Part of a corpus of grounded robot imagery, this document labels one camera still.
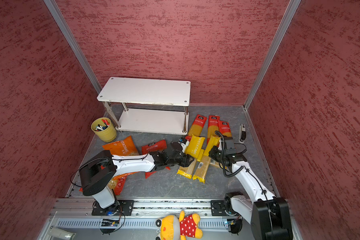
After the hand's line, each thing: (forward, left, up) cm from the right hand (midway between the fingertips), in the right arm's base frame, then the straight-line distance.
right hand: (207, 154), depth 85 cm
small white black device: (+17, -27, -4) cm, 33 cm away
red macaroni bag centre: (+7, +32, -1) cm, 33 cm away
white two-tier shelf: (+49, +36, -7) cm, 61 cm away
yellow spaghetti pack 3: (+2, +3, -5) cm, 7 cm away
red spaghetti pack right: (+22, -16, -5) cm, 27 cm away
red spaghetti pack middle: (+25, -8, -6) cm, 27 cm away
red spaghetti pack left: (+24, +4, -5) cm, 25 cm away
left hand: (-3, +10, -1) cm, 11 cm away
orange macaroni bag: (+8, +50, -1) cm, 51 cm away
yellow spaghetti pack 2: (-9, +5, -2) cm, 10 cm away
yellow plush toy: (-34, +20, 0) cm, 39 cm away
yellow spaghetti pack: (+8, +7, -3) cm, 11 cm away
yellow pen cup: (+14, +61, +3) cm, 63 cm away
